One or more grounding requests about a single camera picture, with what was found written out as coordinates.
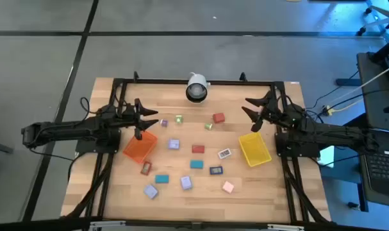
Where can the office chair base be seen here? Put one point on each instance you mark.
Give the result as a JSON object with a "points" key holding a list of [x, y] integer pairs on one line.
{"points": [[378, 19]]}

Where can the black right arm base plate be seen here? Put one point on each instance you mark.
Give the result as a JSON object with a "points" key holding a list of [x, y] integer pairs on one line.
{"points": [[296, 150]]}

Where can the small green cube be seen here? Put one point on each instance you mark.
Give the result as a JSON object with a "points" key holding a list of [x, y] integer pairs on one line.
{"points": [[178, 119]]}

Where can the grey furniture foot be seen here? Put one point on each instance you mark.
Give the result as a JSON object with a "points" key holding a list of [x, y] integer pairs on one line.
{"points": [[0, 147]]}

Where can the orange plastic basket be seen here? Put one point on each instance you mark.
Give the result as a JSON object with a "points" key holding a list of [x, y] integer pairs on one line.
{"points": [[139, 147]]}

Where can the black aluminium table frame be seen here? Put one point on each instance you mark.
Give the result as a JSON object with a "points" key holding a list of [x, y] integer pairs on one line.
{"points": [[155, 81]]}

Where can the small purple cube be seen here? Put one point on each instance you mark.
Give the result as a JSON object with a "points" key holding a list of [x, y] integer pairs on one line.
{"points": [[163, 123]]}

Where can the pale cyan sheet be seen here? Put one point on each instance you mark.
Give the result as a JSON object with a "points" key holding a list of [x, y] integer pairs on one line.
{"points": [[327, 156]]}

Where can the black laptop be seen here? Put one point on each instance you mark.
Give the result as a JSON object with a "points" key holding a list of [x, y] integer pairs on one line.
{"points": [[380, 167]]}

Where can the small green roll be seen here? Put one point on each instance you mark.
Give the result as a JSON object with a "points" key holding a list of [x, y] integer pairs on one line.
{"points": [[208, 126]]}

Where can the pink plug charger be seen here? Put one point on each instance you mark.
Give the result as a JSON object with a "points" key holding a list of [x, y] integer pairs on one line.
{"points": [[227, 187]]}

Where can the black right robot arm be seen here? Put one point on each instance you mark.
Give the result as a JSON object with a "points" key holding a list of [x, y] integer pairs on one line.
{"points": [[325, 131]]}

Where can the red digital thermometer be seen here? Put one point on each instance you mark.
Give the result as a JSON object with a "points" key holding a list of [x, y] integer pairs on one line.
{"points": [[145, 167]]}

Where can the yellow plastic basket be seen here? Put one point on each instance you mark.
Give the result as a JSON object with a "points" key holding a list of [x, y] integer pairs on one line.
{"points": [[254, 149]]}

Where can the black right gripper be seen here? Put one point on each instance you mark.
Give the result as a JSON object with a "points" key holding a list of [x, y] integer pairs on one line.
{"points": [[272, 110]]}

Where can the yellow plug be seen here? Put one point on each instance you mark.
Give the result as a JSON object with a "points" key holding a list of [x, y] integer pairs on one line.
{"points": [[328, 111]]}

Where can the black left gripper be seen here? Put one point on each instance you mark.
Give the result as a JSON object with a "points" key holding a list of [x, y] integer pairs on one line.
{"points": [[130, 116]]}

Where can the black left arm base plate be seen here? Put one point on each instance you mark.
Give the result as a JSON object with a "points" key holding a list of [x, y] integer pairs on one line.
{"points": [[91, 147]]}

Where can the dark grey desk panel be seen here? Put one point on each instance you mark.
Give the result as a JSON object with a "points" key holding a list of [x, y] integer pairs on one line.
{"points": [[373, 96]]}

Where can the white digital thermometer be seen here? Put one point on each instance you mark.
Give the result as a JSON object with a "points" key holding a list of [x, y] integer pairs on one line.
{"points": [[224, 153]]}

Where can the red block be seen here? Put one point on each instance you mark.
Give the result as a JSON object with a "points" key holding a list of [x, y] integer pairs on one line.
{"points": [[218, 117]]}

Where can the black crossbar with silver brackets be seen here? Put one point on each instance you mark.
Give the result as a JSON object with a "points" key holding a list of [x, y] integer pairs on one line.
{"points": [[37, 224]]}

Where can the red box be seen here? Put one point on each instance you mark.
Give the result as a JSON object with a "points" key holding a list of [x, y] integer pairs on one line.
{"points": [[198, 149]]}

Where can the lavender plug charger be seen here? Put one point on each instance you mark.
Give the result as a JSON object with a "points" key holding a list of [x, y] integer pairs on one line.
{"points": [[173, 144], [186, 183], [151, 191]]}

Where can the teal box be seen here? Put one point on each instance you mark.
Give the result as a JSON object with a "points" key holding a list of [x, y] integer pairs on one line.
{"points": [[161, 179], [196, 164]]}

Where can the blue digital thermometer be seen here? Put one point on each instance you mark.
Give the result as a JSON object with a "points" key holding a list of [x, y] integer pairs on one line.
{"points": [[216, 170]]}

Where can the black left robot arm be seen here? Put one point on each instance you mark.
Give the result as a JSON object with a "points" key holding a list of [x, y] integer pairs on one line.
{"points": [[69, 130]]}

